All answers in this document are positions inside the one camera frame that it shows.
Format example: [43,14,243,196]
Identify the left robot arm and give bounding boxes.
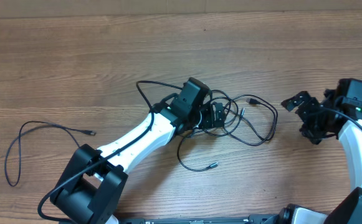
[46,78,212,224]

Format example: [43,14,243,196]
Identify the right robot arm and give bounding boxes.
[268,78,362,223]

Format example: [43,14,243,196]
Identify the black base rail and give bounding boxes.
[107,204,297,224]

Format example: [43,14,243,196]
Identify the black USB cable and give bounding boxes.
[204,89,279,147]
[4,120,97,187]
[176,129,219,172]

